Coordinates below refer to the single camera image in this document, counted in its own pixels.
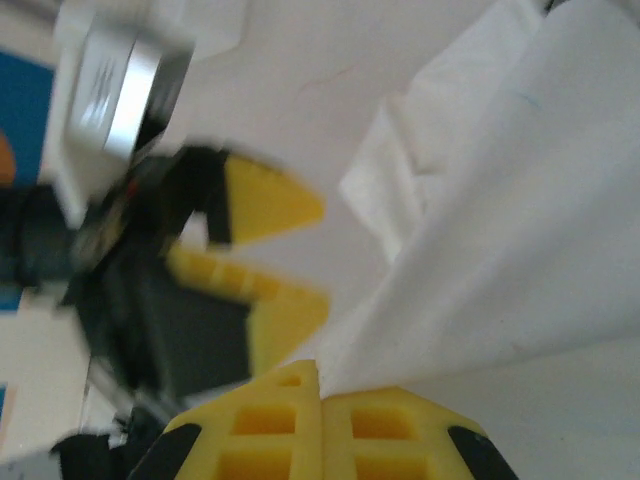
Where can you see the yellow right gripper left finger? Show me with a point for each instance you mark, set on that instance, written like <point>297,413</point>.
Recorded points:
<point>270,400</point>

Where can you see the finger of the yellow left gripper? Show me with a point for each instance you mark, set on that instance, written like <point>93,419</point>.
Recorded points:
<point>270,200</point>
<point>285,320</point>

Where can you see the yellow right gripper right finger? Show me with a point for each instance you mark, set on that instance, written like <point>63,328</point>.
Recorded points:
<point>390,400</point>

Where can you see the white t-shirt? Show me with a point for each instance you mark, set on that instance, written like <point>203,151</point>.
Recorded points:
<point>500,200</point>

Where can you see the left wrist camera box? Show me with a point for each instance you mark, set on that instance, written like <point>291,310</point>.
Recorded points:
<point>115,85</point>

